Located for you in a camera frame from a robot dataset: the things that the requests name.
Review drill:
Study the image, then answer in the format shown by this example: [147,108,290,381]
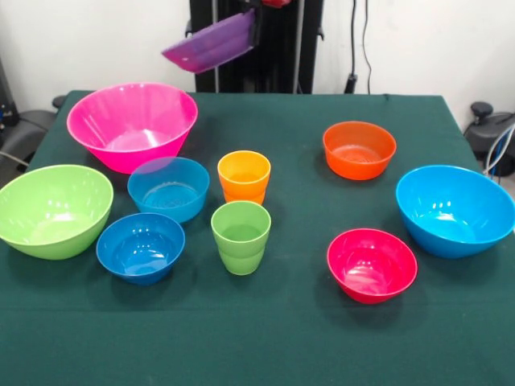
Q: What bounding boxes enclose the orange cup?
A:
[216,150,272,205]

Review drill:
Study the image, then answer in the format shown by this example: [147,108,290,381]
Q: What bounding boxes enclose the green cup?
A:
[210,200,272,277]

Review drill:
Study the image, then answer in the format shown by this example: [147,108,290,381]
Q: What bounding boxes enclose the black hanging cable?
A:
[344,0,372,94]

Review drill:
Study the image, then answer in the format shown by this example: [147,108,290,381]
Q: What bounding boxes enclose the black equipment rack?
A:
[0,60,17,138]

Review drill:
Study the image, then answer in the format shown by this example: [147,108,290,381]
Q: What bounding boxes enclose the dark green table cloth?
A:
[0,90,515,386]

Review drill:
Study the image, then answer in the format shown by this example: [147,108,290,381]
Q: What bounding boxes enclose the small crimson bowl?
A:
[326,228,418,305]

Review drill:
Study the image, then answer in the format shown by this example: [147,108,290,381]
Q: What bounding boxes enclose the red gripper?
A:
[252,0,291,47]

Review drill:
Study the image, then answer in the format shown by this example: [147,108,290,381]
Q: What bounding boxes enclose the translucent blue ribbed bowl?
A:
[126,156,211,224]

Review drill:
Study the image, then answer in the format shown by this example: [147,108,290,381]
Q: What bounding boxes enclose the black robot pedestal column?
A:
[184,0,325,94]

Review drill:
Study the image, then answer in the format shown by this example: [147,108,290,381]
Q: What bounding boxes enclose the orange bowl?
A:
[322,121,398,181]

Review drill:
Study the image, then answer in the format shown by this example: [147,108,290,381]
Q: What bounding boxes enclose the large pink bowl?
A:
[66,82,199,175]

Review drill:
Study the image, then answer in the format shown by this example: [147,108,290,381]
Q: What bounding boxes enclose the grey cable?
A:
[0,150,29,168]

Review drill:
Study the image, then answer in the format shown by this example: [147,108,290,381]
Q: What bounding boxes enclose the small dark blue bowl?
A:
[95,212,187,287]

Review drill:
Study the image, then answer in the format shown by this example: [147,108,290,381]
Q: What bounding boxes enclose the large green bowl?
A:
[0,163,115,261]

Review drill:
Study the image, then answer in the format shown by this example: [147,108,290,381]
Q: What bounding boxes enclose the large light blue bowl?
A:
[395,164,515,260]

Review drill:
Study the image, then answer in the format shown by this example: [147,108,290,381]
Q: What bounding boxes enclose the blue and white cables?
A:
[484,124,515,178]

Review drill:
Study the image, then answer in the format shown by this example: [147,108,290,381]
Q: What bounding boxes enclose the purple bowl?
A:
[161,8,258,76]

